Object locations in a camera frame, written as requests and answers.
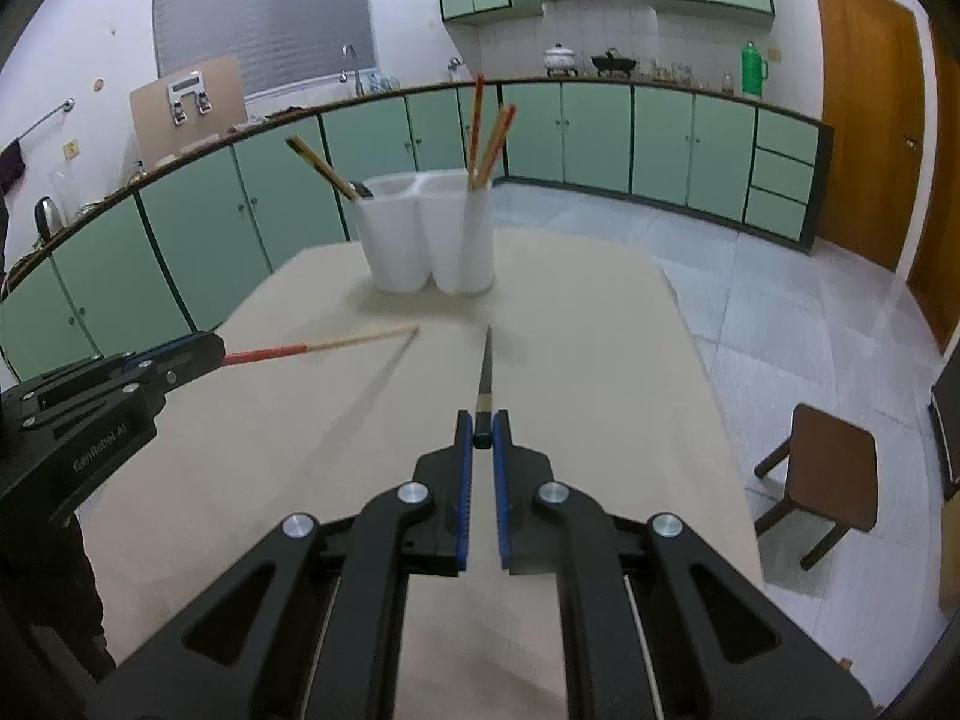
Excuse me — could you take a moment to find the window with grey blind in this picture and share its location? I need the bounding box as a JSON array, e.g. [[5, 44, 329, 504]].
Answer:
[[152, 0, 376, 102]]

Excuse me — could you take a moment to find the wooden door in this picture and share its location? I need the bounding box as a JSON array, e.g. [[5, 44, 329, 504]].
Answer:
[[810, 0, 925, 275], [906, 19, 960, 353]]

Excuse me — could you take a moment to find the green base cabinet run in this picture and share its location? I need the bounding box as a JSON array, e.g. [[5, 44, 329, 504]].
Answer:
[[0, 79, 835, 383]]

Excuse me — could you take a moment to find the dark hanging towel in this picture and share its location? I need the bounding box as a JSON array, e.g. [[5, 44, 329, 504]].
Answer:
[[0, 139, 25, 196]]

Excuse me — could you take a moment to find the brown wooden stool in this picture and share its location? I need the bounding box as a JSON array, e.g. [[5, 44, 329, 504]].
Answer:
[[754, 403, 880, 571]]

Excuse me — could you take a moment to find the brown cardboard sheet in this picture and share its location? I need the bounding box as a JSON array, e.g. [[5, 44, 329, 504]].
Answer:
[[129, 55, 247, 158]]

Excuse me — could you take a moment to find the white double utensil holder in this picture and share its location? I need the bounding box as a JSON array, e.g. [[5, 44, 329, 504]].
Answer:
[[352, 172, 496, 295]]

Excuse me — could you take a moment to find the green thermos flask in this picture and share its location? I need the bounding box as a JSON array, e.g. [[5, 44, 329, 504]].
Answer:
[[740, 40, 770, 97]]

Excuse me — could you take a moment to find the metal latch bracket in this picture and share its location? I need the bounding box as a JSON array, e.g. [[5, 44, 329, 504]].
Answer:
[[166, 73, 209, 125]]

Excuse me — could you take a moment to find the metal towel rail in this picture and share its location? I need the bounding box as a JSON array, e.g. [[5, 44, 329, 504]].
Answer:
[[15, 97, 76, 143]]

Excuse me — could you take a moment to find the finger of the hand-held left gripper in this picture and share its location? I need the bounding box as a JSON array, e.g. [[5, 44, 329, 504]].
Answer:
[[22, 332, 226, 432], [0, 352, 155, 421]]

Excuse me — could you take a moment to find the black wok on stove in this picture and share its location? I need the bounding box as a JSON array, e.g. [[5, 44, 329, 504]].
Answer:
[[590, 47, 638, 77]]

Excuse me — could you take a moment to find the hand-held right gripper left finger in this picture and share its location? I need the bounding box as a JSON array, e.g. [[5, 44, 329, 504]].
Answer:
[[86, 409, 473, 720]]

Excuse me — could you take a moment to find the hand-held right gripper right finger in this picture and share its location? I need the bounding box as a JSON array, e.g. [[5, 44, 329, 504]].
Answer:
[[491, 409, 878, 720]]

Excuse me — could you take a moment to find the dark handled chopstick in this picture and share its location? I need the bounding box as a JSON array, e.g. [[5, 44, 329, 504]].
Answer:
[[292, 135, 374, 197], [474, 325, 496, 449]]

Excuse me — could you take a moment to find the row of glass jars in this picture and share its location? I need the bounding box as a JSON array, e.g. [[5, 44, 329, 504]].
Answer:
[[649, 60, 710, 83]]

